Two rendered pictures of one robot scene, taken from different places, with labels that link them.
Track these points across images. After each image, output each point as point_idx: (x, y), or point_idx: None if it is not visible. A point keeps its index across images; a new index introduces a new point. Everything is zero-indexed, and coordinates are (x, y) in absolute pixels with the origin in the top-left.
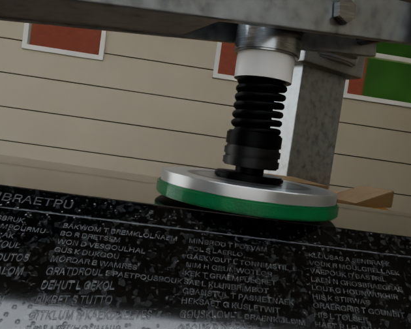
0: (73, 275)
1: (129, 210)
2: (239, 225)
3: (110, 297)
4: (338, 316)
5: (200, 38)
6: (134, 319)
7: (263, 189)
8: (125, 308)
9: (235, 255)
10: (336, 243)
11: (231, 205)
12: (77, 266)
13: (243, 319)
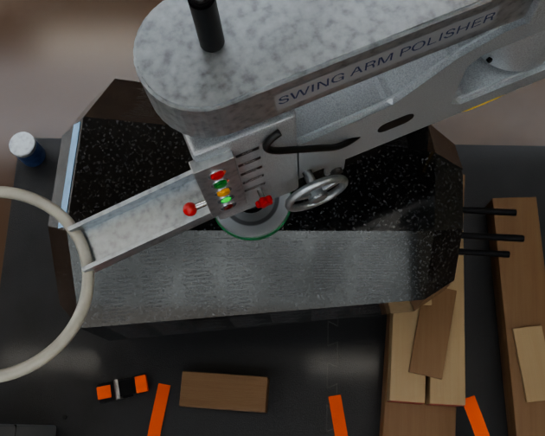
0: (191, 257)
1: (202, 234)
2: None
3: (204, 262)
4: (278, 261)
5: None
6: (213, 267)
7: (248, 236)
8: (209, 265)
9: (243, 245)
10: (282, 236)
11: (238, 238)
12: (191, 254)
13: (246, 265)
